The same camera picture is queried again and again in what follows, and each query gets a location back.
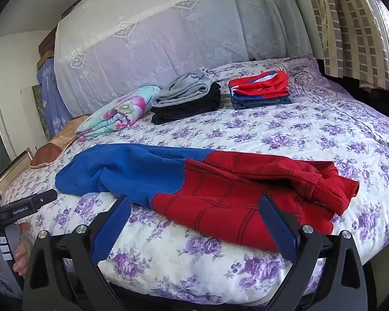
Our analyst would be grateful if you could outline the brown pillow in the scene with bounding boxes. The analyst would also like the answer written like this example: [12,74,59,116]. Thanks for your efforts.
[30,143,67,169]

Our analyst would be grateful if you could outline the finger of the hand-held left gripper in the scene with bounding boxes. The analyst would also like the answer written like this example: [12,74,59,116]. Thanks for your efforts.
[27,189,58,208]

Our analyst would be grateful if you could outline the white lace cover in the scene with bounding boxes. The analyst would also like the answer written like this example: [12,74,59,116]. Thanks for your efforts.
[53,0,325,117]

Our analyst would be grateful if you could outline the blue patterned bag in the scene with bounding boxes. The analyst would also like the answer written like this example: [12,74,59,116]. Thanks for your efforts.
[36,56,73,138]

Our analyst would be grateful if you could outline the person's left hand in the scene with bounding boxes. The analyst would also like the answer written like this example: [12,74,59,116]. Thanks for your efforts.
[0,222,30,276]

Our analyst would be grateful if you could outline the folded black garments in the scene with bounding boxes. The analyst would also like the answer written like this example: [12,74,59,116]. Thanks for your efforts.
[151,82,223,125]

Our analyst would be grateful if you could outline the folded floral quilt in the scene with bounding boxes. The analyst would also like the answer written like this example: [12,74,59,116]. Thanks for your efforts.
[75,86,162,142]

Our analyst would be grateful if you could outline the blue and red pants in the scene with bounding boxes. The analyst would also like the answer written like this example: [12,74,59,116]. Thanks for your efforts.
[55,143,360,255]

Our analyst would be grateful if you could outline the folded red garment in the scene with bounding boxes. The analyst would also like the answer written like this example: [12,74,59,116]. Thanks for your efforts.
[228,70,290,99]

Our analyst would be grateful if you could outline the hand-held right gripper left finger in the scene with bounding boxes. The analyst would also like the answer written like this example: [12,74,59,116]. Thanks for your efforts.
[23,196,133,311]

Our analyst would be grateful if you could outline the person's left forearm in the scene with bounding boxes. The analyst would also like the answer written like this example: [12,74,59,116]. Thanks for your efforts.
[0,264,24,300]

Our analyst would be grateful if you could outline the folded grey pants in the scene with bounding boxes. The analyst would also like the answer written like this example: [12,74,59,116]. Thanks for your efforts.
[151,67,214,108]

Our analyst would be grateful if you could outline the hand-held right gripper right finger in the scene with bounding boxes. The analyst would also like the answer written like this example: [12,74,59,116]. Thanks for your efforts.
[258,195,367,311]

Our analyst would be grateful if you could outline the folded blue jeans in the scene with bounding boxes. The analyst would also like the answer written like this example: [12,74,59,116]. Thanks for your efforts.
[230,95,292,111]

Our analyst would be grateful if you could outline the stacked boxes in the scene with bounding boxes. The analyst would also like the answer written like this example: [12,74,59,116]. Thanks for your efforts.
[38,26,57,68]

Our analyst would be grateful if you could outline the purple floral bedspread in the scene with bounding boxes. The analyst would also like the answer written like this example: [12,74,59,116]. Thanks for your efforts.
[0,53,389,305]

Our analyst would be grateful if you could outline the tan cushion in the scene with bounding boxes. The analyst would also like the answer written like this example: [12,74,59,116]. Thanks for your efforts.
[48,114,91,151]

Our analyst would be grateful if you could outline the checked beige curtain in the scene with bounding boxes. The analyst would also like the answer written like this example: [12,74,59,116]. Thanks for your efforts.
[303,0,389,80]

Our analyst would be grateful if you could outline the wall poster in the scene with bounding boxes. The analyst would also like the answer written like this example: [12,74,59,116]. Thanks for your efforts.
[31,84,51,140]

